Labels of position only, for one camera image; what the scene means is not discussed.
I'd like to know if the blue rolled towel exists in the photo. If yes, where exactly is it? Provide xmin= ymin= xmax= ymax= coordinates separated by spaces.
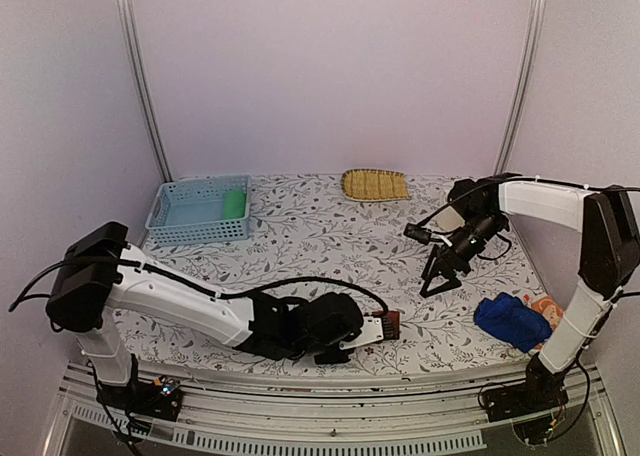
xmin=473 ymin=292 xmax=552 ymax=353

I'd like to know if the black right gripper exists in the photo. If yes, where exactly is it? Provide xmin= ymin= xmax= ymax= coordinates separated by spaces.
xmin=422 ymin=214 xmax=505 ymax=298

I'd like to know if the orange patterned towel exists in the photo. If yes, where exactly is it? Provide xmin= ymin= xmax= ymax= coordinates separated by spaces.
xmin=520 ymin=295 xmax=564 ymax=353

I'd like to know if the green microfiber towel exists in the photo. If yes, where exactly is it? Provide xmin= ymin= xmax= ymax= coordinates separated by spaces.
xmin=222 ymin=189 xmax=247 ymax=220

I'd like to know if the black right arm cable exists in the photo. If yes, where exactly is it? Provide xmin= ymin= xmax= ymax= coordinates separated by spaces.
xmin=403 ymin=175 xmax=640 ymax=445

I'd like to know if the right aluminium frame post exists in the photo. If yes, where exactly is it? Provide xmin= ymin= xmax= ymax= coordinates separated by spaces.
xmin=494 ymin=0 xmax=547 ymax=174

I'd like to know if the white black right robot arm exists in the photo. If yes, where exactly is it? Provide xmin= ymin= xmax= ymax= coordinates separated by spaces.
xmin=405 ymin=173 xmax=639 ymax=412

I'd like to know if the woven bamboo tray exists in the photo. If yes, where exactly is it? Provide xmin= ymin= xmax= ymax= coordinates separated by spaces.
xmin=341 ymin=169 xmax=410 ymax=202

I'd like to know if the cream cylindrical cup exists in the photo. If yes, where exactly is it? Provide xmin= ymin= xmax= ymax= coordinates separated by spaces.
xmin=434 ymin=207 xmax=465 ymax=232

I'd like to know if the aluminium front rail base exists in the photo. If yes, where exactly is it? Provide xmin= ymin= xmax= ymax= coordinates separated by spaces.
xmin=42 ymin=360 xmax=626 ymax=456

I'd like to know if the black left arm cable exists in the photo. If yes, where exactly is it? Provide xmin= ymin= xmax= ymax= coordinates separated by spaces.
xmin=7 ymin=255 xmax=391 ymax=322

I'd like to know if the left aluminium frame post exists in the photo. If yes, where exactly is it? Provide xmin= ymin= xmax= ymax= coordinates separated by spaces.
xmin=116 ymin=0 xmax=173 ymax=183

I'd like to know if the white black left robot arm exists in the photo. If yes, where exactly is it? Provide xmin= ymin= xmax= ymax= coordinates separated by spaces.
xmin=45 ymin=222 xmax=394 ymax=410

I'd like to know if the aluminium frame post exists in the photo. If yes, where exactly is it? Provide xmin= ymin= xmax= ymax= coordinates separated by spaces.
xmin=494 ymin=0 xmax=547 ymax=174
xmin=116 ymin=0 xmax=173 ymax=183

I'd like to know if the light blue plastic basket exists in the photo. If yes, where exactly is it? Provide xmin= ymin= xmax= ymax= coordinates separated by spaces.
xmin=145 ymin=175 xmax=251 ymax=246

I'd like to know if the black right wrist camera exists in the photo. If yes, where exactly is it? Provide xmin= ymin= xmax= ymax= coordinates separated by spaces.
xmin=447 ymin=178 xmax=485 ymax=219

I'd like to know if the brown towel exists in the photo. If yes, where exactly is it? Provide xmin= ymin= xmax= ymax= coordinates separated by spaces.
xmin=381 ymin=311 xmax=400 ymax=340

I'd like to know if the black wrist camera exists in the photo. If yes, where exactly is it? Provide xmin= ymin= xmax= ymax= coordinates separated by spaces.
xmin=447 ymin=178 xmax=485 ymax=219
xmin=305 ymin=293 xmax=364 ymax=346

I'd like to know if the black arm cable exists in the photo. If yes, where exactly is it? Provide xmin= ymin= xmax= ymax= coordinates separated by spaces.
xmin=7 ymin=255 xmax=391 ymax=322
xmin=403 ymin=175 xmax=640 ymax=445

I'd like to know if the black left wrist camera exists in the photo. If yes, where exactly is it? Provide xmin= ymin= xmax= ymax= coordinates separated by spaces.
xmin=305 ymin=293 xmax=364 ymax=346

